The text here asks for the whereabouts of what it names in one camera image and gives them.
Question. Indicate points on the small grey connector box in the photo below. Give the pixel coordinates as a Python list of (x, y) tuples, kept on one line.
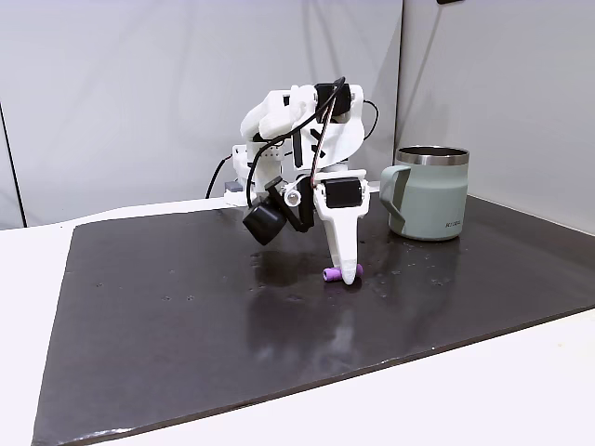
[(232, 187)]

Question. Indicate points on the black wall fixture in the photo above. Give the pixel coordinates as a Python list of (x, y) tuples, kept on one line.
[(450, 2)]

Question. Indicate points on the purple pen grip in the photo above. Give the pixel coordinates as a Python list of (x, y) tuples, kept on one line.
[(331, 275)]

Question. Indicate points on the grey-green steel mug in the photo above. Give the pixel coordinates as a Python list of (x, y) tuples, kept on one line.
[(432, 204)]

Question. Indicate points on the black glossy table mat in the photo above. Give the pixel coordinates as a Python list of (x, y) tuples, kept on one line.
[(186, 348)]

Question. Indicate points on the black camera box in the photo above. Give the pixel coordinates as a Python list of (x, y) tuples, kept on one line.
[(262, 223)]

